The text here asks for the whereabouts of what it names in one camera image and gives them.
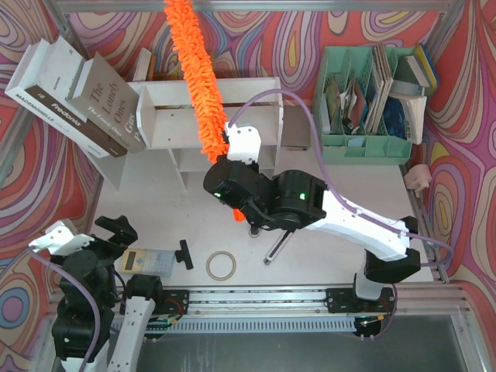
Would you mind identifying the black silver pen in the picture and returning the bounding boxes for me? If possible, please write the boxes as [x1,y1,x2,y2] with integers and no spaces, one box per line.
[263,231,294,266]

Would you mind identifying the wooden ring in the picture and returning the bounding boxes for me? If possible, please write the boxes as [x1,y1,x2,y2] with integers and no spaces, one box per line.
[205,250,237,281]

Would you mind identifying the orange microfiber duster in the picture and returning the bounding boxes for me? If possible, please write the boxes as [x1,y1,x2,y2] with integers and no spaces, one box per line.
[164,0,246,223]

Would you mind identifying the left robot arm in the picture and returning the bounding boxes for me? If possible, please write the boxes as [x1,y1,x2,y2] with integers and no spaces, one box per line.
[49,215,163,371]

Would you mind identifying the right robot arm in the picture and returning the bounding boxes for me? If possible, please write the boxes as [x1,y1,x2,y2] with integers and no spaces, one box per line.
[203,156,421,301]

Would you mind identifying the white wooden bookshelf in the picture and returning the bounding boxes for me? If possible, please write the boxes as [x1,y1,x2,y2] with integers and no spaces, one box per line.
[92,76,284,191]

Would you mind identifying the black white stapler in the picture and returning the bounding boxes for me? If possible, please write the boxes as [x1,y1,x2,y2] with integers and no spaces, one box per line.
[249,226,260,237]

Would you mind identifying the black T-shaped clip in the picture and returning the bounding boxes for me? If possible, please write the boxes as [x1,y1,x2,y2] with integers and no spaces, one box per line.
[174,239,194,270]

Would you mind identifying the grey notebook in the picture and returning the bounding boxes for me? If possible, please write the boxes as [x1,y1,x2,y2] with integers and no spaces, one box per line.
[281,105,311,150]

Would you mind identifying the mint green desk organizer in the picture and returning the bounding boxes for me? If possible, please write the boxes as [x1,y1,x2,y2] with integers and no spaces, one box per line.
[312,46,412,165]

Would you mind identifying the white Mademoiselle book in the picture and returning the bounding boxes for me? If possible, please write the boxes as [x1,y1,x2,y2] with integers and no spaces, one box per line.
[5,39,113,158]

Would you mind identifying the pink tape dispenser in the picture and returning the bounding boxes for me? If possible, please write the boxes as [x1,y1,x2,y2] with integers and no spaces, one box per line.
[404,164,432,198]

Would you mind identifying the The Lonely Ones book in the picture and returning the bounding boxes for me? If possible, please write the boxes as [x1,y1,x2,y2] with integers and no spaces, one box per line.
[67,53,146,153]

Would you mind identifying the white paperback book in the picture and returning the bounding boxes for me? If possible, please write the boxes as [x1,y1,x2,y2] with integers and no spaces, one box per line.
[389,93,427,145]

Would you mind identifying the books behind shelf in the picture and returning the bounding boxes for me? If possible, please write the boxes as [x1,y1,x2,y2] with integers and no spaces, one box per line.
[126,48,183,82]

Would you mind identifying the brown Fredonia book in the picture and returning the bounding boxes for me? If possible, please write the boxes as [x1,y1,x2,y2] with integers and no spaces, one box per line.
[26,57,127,158]

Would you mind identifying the blue yellow book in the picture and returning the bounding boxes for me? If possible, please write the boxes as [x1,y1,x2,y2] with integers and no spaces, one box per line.
[406,43,439,98]

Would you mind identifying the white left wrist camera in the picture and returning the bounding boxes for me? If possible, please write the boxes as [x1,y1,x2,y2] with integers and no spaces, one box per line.
[29,219,95,257]

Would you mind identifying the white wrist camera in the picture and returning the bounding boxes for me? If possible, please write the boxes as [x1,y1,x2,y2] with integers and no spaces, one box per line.
[226,123,261,165]
[29,219,95,257]

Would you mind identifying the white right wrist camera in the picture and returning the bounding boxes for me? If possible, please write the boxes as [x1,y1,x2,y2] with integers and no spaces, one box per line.
[226,123,261,165]

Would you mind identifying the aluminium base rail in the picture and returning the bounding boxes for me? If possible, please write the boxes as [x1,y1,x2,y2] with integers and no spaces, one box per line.
[50,286,470,319]

